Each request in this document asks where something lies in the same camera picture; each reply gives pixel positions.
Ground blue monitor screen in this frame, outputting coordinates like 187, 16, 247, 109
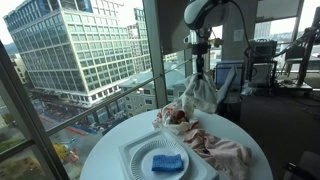
215, 60, 244, 90

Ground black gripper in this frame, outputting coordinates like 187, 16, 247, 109
191, 42, 211, 79

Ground white paper plate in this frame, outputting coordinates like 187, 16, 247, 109
129, 140, 189, 180

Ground equipment cart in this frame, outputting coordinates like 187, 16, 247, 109
245, 39, 277, 87

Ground red fruit in bag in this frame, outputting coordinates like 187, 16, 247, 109
173, 110, 185, 124

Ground black tripod stand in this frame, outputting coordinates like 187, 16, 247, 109
281, 7, 320, 95

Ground white red plastic bag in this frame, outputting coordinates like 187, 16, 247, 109
152, 100, 199, 135

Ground blue sponge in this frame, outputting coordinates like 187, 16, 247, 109
152, 154, 183, 172

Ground white plastic box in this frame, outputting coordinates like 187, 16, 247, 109
118, 129, 219, 180

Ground white grey cloth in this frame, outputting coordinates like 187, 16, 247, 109
181, 71, 236, 114

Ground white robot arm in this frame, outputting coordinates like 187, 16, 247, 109
183, 0, 231, 79

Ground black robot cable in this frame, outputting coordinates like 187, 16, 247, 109
228, 0, 256, 58

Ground pink cloth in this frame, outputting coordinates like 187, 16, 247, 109
183, 129, 252, 180

